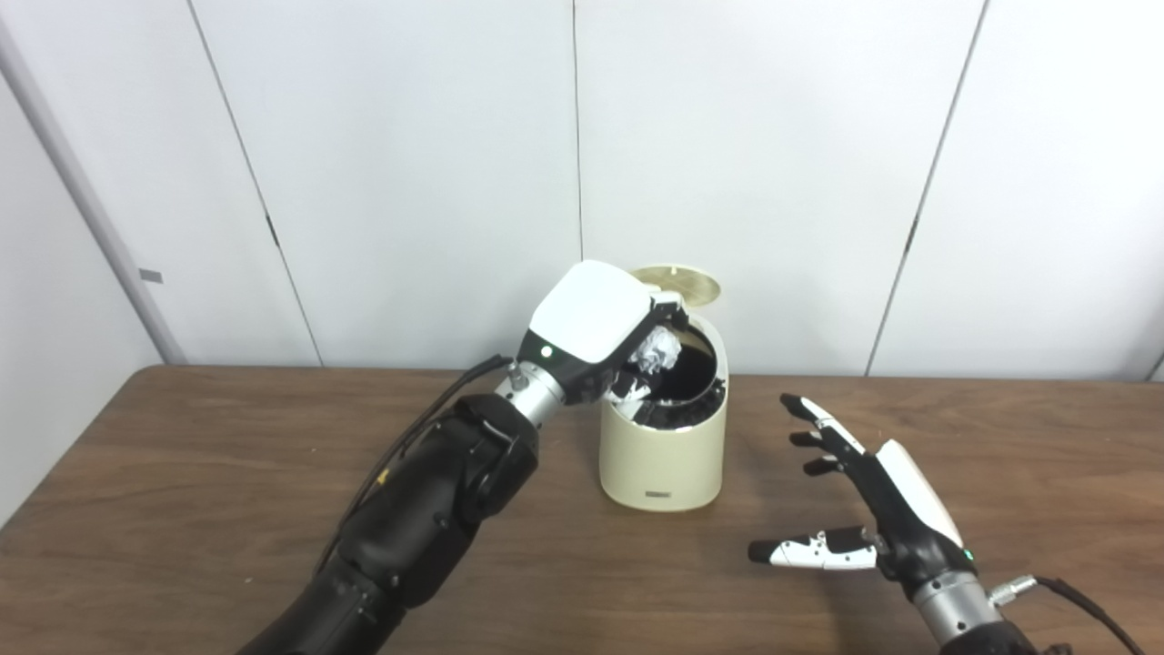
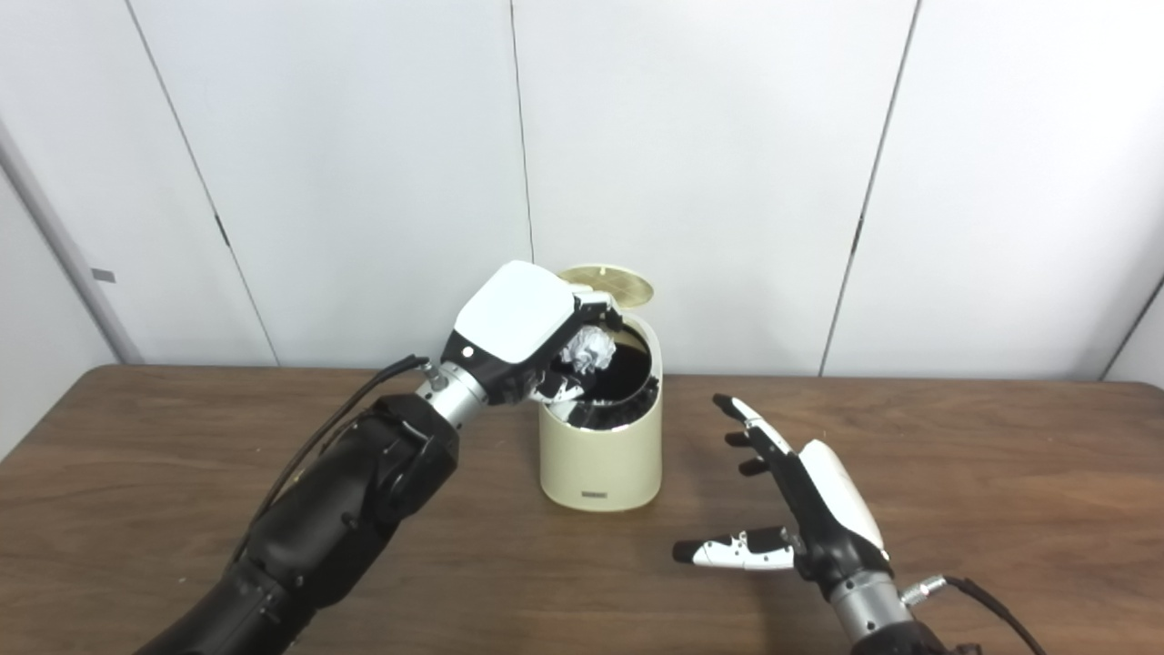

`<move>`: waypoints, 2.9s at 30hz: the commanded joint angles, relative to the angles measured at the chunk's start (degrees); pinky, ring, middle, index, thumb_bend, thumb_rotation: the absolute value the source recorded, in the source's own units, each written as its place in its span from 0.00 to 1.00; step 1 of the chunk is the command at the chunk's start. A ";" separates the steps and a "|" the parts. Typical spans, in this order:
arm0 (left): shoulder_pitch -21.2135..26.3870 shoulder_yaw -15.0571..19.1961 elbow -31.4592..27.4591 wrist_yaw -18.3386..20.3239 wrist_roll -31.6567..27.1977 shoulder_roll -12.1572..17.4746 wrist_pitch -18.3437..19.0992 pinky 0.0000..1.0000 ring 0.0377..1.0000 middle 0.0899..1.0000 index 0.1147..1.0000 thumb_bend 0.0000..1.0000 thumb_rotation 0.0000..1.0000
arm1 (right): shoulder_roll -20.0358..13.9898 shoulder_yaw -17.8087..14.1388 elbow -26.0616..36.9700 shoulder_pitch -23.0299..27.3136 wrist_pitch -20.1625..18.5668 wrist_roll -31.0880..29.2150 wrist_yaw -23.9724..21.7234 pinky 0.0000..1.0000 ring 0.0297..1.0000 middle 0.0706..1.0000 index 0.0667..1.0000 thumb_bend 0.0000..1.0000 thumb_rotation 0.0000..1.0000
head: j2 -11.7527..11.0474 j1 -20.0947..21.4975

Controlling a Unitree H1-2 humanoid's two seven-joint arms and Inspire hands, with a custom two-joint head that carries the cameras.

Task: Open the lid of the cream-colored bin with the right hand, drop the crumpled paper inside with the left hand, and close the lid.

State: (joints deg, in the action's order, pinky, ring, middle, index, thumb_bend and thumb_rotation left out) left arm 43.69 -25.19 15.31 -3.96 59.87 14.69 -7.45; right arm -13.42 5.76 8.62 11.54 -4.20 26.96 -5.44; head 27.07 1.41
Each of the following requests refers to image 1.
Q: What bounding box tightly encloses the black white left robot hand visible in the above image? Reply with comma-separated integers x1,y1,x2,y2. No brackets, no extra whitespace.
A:
518,259,690,408

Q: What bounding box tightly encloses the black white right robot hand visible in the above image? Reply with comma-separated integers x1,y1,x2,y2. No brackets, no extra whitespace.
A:
748,393,978,600

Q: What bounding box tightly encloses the white paper ball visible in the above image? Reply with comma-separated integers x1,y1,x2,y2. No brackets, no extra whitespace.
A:
634,326,683,376

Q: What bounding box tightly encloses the round cream bin lid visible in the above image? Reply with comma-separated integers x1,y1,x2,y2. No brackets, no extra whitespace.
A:
627,265,722,310

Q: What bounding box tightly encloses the cream-colored bin body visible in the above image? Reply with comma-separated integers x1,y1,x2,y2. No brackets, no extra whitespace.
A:
598,314,730,512

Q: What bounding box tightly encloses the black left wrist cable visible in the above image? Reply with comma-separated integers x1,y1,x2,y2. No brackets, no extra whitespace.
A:
314,355,515,574

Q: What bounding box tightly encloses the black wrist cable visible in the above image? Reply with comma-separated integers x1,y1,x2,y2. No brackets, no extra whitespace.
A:
314,355,515,574
989,575,1149,655

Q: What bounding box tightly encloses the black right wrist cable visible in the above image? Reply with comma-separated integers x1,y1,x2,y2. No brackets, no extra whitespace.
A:
989,575,1149,655

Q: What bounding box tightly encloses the gray wall corner post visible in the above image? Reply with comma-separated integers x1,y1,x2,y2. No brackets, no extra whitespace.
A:
0,18,187,365

